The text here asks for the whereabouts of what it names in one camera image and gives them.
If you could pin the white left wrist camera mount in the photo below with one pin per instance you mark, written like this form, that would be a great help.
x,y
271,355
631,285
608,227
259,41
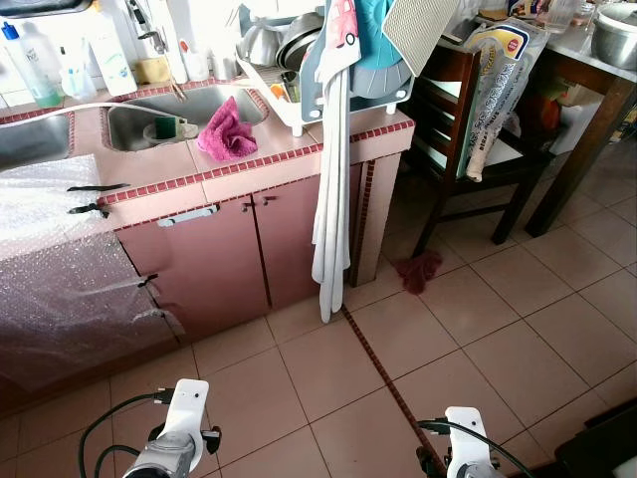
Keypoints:
x,y
187,403

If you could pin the dark wooden chair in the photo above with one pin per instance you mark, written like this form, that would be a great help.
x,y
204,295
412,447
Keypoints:
x,y
443,110

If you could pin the green dish sponge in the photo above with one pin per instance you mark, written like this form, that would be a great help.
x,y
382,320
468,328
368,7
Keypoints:
x,y
164,128

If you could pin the red rag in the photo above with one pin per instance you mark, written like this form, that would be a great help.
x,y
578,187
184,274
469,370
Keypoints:
x,y
418,272

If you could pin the yellow sponge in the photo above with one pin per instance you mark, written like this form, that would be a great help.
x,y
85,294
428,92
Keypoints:
x,y
151,71

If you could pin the dark hanging pan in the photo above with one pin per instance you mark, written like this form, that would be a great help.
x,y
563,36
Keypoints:
x,y
30,5

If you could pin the dark steel plate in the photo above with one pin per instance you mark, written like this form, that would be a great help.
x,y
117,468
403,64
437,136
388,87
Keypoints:
x,y
299,40

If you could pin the steel bowl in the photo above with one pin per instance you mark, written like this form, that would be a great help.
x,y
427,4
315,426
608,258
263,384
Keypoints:
x,y
261,45

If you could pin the pink crumpled cloth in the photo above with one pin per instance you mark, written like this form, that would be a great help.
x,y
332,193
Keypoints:
x,y
227,131

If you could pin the short black tape strip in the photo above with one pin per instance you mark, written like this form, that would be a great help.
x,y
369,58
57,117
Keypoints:
x,y
88,210

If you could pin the teal cloth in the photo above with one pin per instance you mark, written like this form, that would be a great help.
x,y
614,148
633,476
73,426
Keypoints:
x,y
378,30

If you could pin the dark wooden table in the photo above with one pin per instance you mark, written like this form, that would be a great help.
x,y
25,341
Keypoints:
x,y
587,129

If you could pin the grey woven mat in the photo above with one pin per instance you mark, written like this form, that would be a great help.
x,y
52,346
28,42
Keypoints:
x,y
418,30

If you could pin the white dish rack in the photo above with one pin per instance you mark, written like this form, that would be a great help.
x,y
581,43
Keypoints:
x,y
289,105

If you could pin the clear bottle with blue cap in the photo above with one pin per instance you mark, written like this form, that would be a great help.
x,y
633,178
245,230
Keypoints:
x,y
35,70

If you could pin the white cloth with pink car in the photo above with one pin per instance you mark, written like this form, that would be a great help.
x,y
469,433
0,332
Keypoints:
x,y
340,35

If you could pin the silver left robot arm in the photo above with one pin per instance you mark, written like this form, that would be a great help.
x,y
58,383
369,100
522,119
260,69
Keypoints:
x,y
164,460

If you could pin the long black tape strip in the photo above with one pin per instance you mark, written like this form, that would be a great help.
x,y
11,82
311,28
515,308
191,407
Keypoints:
x,y
98,187

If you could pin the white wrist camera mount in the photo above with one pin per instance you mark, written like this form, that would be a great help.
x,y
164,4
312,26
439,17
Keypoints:
x,y
187,403
466,433

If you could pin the pink cabinet door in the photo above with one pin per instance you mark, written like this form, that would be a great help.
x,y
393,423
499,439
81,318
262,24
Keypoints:
x,y
209,274
289,239

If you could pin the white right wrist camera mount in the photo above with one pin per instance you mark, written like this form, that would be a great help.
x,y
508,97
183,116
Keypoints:
x,y
466,433

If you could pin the black furniture piece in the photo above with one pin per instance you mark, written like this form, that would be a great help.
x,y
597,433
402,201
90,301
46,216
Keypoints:
x,y
607,443

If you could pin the white plastic bottle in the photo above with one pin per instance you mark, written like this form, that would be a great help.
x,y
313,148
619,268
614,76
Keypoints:
x,y
111,60

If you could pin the clear cup with toothbrushes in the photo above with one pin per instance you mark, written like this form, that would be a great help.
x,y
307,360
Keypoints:
x,y
77,75

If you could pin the long white hanging cloth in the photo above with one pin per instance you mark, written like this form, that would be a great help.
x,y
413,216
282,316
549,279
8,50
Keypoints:
x,y
331,199

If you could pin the steel lever faucet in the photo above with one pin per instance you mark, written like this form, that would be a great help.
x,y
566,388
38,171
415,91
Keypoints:
x,y
149,25

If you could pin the clear bubble wrap sheet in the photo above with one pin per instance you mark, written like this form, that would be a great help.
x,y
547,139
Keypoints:
x,y
60,269

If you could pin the large steel pot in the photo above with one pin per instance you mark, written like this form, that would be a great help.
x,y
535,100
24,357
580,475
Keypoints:
x,y
615,38

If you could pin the printed plastic bag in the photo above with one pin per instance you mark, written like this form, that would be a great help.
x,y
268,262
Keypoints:
x,y
498,90

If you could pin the small black tape piece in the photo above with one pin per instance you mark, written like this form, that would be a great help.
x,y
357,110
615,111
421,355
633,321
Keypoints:
x,y
149,280

